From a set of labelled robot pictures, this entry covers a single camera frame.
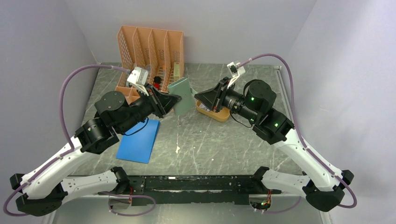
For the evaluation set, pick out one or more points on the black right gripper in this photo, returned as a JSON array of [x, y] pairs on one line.
[[209, 97]]

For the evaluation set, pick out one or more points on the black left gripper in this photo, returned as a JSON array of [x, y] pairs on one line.
[[161, 103]]

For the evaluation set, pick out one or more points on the yellow oval tray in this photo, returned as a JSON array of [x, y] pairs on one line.
[[221, 116]]

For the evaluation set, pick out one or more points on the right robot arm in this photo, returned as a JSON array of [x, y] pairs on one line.
[[322, 185]]

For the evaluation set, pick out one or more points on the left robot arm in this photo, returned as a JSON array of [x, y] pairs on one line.
[[46, 188]]

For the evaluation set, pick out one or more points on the silver VIP card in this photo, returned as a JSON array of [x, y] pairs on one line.
[[204, 108]]

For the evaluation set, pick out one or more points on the red black small bottle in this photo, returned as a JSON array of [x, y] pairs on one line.
[[156, 82]]

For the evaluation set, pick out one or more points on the pale green eraser block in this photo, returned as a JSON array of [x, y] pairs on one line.
[[176, 71]]

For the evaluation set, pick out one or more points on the orange plastic file organizer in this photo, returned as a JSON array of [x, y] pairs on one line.
[[153, 49]]

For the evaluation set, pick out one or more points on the blue notebook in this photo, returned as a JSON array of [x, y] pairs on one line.
[[137, 144]]

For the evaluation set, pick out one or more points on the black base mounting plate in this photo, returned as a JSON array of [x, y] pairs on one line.
[[186, 189]]

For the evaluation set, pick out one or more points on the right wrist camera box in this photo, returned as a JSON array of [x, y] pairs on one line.
[[236, 71]]

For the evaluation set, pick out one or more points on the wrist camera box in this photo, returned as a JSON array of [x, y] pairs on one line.
[[236, 71], [137, 78]]

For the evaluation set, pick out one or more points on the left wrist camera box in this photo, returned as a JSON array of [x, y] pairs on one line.
[[137, 78]]

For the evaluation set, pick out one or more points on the aluminium table edge rail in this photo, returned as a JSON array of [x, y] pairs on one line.
[[285, 99]]

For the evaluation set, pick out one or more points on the aluminium front frame rail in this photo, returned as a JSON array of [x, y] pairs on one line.
[[188, 207]]

